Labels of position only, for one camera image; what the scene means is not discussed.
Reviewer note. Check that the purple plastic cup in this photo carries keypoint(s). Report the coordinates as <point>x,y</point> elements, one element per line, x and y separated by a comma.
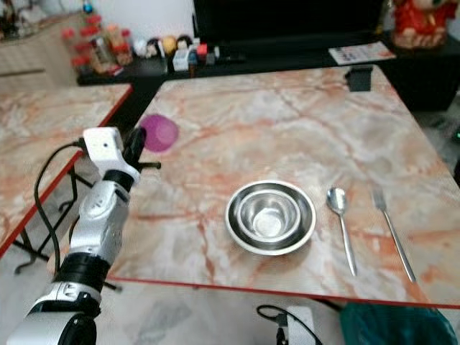
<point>161,133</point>

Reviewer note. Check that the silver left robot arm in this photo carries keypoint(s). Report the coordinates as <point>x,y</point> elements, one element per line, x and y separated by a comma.
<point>104,215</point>

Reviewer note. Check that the white figurine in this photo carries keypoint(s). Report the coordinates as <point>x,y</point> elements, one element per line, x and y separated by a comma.
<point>142,49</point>

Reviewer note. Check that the white and black small box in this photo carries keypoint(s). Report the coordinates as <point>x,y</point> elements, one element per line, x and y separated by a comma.
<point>182,62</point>

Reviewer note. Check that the black hair figurine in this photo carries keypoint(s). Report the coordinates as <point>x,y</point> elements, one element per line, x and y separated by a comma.
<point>155,47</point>
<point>185,42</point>

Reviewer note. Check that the orange lid jar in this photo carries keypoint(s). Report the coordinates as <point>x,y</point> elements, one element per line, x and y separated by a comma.
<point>121,44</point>

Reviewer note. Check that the yellow figurine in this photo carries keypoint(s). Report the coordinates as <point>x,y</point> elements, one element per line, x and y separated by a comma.
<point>169,45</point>

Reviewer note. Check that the small red box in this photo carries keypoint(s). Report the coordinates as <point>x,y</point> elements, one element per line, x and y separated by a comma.
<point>203,53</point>

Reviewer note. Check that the wooden drawer cabinet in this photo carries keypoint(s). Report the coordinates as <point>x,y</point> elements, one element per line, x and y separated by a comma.
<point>36,57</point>

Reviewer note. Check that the steel deep plate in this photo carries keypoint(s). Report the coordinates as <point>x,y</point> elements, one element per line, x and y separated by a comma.
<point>238,233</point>

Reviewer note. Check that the steel bowl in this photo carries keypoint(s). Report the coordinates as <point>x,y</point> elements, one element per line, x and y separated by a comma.
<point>269,215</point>

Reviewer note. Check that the black television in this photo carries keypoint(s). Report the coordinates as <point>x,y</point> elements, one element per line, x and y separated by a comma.
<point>287,16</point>

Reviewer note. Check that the steel spoon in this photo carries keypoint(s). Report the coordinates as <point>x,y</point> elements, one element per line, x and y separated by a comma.
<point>336,200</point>

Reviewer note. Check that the black clamp block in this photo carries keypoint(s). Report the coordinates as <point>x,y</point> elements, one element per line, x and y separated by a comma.
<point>360,77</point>

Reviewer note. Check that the printed magazine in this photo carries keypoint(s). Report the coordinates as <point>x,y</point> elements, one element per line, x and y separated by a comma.
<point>363,52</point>

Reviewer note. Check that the steel fork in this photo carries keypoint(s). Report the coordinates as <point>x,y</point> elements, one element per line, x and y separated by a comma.
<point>392,230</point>

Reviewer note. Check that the black tv console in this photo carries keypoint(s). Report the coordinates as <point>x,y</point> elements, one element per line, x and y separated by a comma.
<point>424,83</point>

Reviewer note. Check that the red doll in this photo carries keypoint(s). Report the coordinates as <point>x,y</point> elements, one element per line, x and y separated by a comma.
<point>424,23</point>

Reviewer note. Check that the dark teal bag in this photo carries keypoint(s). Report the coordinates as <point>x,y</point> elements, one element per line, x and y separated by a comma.
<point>399,325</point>

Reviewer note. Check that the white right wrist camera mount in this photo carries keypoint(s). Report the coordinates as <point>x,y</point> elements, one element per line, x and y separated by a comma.
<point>300,327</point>

